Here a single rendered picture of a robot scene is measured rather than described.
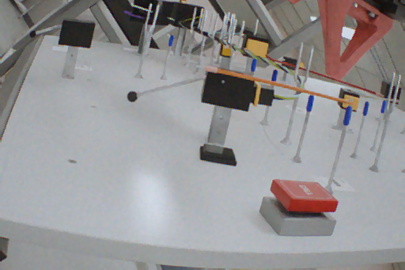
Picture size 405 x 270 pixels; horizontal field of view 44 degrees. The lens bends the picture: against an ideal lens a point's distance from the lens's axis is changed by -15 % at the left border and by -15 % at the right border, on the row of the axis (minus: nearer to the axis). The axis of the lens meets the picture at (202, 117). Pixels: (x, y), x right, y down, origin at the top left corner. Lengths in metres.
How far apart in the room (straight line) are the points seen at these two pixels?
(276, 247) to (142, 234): 0.11
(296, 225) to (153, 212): 0.12
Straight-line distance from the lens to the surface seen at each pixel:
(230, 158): 0.64
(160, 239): 0.42
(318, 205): 0.47
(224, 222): 0.47
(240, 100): 0.68
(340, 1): 0.44
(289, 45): 1.72
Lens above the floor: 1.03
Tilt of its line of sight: 3 degrees up
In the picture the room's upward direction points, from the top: 56 degrees clockwise
